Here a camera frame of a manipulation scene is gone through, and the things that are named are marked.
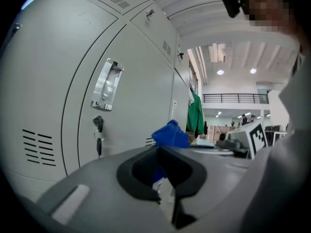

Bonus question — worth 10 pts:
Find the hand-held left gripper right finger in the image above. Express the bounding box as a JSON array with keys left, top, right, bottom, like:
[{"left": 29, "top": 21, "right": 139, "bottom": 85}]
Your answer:
[{"left": 159, "top": 145, "right": 258, "bottom": 233}]

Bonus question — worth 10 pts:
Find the black balcony railing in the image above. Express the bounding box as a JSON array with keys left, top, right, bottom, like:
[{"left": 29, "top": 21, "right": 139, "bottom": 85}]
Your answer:
[{"left": 203, "top": 93, "right": 269, "bottom": 105}]

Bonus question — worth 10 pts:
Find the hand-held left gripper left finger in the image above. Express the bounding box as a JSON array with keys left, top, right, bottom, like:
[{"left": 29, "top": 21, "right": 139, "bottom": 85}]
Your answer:
[{"left": 36, "top": 146, "right": 171, "bottom": 233}]

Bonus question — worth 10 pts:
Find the black head-worn camera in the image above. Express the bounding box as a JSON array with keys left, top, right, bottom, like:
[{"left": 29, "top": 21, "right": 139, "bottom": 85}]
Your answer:
[{"left": 221, "top": 0, "right": 244, "bottom": 18}]

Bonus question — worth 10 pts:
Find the blue cloth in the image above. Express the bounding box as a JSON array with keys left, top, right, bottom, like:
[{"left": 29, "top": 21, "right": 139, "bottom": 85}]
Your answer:
[{"left": 151, "top": 119, "right": 191, "bottom": 149}]

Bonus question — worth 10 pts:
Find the wooden crate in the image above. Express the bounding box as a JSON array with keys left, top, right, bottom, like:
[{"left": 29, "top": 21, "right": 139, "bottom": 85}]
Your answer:
[{"left": 206, "top": 125, "right": 230, "bottom": 142}]

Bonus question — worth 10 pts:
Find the grey metal locker door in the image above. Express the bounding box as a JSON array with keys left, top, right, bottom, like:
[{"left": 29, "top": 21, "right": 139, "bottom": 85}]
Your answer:
[{"left": 78, "top": 20, "right": 175, "bottom": 177}]

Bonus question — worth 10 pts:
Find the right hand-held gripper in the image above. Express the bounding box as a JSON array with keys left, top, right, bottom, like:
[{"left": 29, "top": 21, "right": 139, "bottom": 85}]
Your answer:
[{"left": 190, "top": 120, "right": 269, "bottom": 160}]

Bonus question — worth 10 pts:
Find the person's head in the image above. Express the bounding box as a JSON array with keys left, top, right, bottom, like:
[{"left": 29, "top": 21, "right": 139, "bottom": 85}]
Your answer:
[{"left": 242, "top": 0, "right": 311, "bottom": 55}]

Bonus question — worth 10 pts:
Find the grey metal locker cabinet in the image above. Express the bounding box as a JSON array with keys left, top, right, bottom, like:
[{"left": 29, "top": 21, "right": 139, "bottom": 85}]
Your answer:
[{"left": 0, "top": 0, "right": 195, "bottom": 203}]

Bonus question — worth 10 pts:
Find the green hanging jacket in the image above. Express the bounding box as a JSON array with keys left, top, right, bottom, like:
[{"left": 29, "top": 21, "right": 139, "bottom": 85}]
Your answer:
[{"left": 186, "top": 91, "right": 205, "bottom": 136}]

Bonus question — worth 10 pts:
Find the person's cream sweater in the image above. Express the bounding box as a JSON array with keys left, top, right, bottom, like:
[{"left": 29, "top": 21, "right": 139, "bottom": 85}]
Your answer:
[{"left": 240, "top": 50, "right": 311, "bottom": 233}]

